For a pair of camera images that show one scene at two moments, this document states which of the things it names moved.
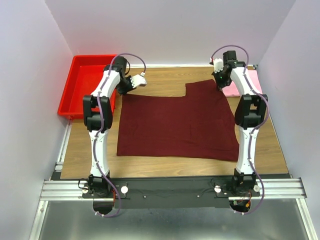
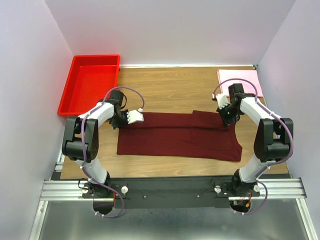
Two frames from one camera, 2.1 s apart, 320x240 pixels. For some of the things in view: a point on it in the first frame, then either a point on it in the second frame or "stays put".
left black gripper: x=124 y=92 -> x=115 y=125
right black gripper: x=220 y=85 -> x=226 y=121
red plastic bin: x=85 y=74 stays put
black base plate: x=171 y=193 stays put
